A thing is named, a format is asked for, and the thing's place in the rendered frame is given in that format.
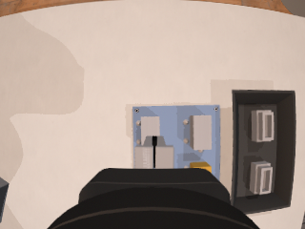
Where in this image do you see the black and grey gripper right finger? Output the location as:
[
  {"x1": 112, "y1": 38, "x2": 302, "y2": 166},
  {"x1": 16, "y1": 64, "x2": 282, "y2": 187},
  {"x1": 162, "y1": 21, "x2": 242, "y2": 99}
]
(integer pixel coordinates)
[{"x1": 154, "y1": 135, "x2": 174, "y2": 169}]

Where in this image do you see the yellow rectangular block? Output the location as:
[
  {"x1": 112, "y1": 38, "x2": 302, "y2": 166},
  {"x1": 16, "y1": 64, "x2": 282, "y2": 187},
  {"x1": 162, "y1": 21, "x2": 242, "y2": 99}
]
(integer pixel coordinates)
[{"x1": 190, "y1": 162, "x2": 212, "y2": 172}]

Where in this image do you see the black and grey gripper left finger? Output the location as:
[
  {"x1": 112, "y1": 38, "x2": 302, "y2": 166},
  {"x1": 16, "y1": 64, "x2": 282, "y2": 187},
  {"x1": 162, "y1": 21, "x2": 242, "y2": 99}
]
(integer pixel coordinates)
[{"x1": 134, "y1": 135, "x2": 154, "y2": 169}]

